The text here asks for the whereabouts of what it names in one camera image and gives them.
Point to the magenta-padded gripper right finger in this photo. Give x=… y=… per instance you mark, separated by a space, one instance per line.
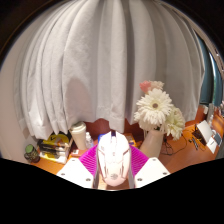
x=150 y=171

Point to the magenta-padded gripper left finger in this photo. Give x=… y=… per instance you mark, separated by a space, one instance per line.
x=76 y=171

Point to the pink computer mouse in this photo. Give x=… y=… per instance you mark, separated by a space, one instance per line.
x=113 y=160

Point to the thin red book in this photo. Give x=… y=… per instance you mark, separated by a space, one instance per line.
x=77 y=152

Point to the white ceramic vase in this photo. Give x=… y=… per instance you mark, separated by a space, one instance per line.
x=152 y=145

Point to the small clear pump bottle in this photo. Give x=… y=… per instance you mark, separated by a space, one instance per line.
x=89 y=141

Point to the stack of yellow-black books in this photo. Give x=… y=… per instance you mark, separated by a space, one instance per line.
x=55 y=146

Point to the white lidded tumbler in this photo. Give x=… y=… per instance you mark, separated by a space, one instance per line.
x=78 y=136

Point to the black pen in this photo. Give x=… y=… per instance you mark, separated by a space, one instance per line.
x=195 y=143

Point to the white and pink flower bouquet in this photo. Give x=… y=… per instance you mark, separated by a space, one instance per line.
x=155 y=110

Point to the white paper sheet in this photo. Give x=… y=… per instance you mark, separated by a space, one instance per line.
x=212 y=144

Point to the dark green curtain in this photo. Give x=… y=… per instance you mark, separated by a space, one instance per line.
x=208 y=73

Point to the white pleated curtain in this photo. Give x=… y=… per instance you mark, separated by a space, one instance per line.
x=110 y=60

